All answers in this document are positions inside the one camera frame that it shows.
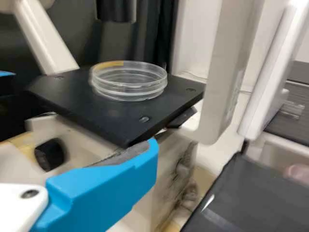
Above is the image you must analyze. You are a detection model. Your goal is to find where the white pipette stand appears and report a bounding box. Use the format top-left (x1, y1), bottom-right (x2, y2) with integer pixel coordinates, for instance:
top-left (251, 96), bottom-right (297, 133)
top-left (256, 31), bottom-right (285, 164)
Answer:
top-left (238, 0), bottom-right (299, 142)

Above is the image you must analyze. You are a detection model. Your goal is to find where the petri dish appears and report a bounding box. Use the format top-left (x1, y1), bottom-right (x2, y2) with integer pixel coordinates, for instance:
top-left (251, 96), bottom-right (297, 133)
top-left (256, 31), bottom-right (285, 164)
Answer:
top-left (88, 60), bottom-right (169, 102)

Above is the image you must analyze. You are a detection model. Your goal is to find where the cream microscope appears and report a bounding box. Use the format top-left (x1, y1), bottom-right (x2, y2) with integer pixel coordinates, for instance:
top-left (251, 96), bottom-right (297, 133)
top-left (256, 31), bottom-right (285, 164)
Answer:
top-left (0, 0), bottom-right (246, 232)

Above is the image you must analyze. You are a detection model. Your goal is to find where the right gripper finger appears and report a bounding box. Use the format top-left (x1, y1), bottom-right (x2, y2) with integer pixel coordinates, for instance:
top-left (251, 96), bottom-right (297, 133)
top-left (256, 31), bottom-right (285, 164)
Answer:
top-left (30, 137), bottom-right (160, 232)

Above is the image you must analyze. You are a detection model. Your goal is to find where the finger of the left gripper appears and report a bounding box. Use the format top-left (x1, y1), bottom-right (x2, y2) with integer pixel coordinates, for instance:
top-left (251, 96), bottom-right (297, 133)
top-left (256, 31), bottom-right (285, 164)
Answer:
top-left (0, 70), bottom-right (17, 97)

